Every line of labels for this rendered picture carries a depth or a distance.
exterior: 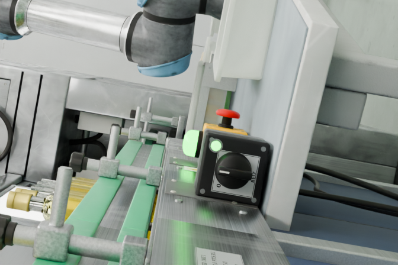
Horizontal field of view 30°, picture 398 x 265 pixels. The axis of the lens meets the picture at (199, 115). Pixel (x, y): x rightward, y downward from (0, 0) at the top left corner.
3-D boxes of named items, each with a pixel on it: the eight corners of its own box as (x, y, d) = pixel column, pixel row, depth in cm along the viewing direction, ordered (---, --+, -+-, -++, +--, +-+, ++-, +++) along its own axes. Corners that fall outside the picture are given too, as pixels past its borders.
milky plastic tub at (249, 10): (276, -21, 135) (229, -29, 135) (291, -17, 113) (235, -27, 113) (257, 73, 139) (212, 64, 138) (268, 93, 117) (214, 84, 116)
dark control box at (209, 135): (256, 197, 99) (193, 186, 99) (266, 138, 99) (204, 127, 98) (262, 208, 91) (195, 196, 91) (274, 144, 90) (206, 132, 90)
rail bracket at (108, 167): (162, 184, 108) (71, 168, 107) (171, 135, 107) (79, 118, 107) (161, 188, 104) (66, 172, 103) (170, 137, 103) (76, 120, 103)
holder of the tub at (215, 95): (214, 176, 186) (183, 171, 186) (234, 68, 185) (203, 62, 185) (217, 186, 169) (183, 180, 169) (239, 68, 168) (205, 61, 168)
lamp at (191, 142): (198, 156, 125) (180, 153, 125) (202, 130, 125) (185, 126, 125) (198, 159, 120) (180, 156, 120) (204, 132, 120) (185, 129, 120)
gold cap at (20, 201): (28, 216, 143) (5, 212, 142) (32, 203, 145) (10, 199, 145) (28, 203, 140) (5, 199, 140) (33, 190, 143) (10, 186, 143)
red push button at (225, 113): (212, 126, 124) (216, 106, 124) (236, 131, 125) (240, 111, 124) (214, 128, 120) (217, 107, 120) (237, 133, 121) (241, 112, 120)
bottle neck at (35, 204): (43, 211, 145) (19, 207, 144) (45, 196, 144) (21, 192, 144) (40, 214, 142) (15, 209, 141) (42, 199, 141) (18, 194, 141)
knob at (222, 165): (247, 191, 91) (250, 196, 87) (211, 184, 91) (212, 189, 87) (254, 155, 91) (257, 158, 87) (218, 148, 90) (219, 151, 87)
